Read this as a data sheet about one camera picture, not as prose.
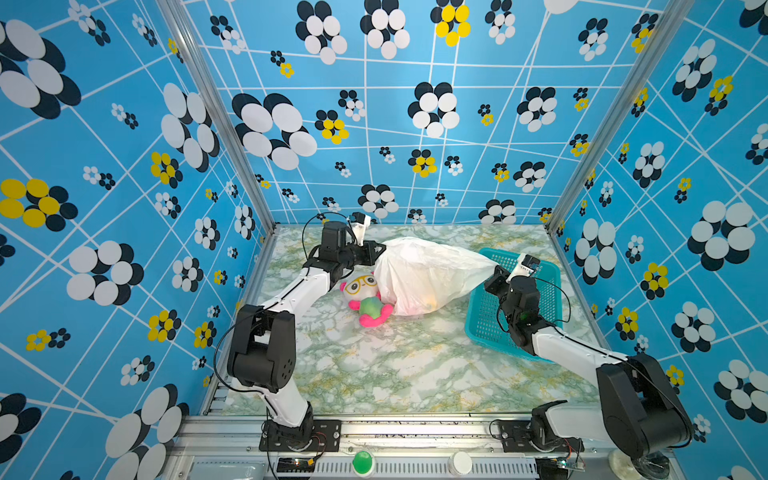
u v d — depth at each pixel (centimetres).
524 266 75
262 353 47
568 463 69
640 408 42
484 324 94
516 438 72
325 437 73
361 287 94
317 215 122
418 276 89
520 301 66
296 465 72
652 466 61
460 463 64
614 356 47
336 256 70
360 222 79
